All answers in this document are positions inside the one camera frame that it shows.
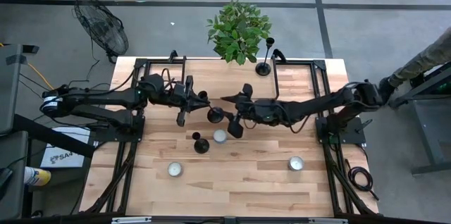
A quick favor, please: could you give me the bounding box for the person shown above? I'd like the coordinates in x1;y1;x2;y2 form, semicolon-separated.
378;26;451;105

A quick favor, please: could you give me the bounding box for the black metal candlestick holder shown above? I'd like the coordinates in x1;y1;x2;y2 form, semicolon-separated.
197;89;226;125
254;37;276;77
191;131;211;155

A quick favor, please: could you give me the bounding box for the yellow cable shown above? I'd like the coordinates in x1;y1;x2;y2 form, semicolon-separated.
0;42;54;91

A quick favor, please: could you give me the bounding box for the black floor fan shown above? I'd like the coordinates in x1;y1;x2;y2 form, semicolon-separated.
73;0;130;63

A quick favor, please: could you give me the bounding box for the grey equipment cabinet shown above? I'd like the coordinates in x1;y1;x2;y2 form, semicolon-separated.
0;130;30;222
0;43;40;136

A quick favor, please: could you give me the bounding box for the potted green ficus plant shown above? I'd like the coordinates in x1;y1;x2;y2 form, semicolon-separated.
206;0;273;66

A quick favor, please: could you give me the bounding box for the purple blue patterned candle tin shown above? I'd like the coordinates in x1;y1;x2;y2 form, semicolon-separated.
167;161;184;178

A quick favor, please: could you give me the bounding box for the grey metal workbench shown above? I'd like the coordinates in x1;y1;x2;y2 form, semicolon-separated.
389;62;451;176

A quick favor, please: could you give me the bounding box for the black metal rig frame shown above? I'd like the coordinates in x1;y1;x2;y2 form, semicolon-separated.
79;49;381;224

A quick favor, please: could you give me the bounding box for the white maroon floral candle tin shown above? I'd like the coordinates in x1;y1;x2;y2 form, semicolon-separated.
288;155;305;172

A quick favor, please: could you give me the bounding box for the yellow white spray can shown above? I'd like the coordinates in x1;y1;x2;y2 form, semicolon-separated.
23;166;52;187

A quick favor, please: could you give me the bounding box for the grey speckled ceramic bowl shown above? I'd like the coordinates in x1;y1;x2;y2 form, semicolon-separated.
212;128;228;144

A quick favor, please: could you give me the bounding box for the black metal beam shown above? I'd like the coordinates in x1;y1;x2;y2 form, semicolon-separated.
13;113;96;158

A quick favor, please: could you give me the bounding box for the white printed sign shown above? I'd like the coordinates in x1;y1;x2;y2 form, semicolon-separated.
39;126;92;169

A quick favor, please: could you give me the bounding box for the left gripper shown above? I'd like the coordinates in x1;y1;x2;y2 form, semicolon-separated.
168;74;212;128

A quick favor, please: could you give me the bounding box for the black coiled cable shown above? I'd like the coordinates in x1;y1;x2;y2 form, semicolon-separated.
347;158;381;202

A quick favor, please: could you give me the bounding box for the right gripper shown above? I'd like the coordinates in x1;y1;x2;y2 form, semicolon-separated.
220;82;282;139

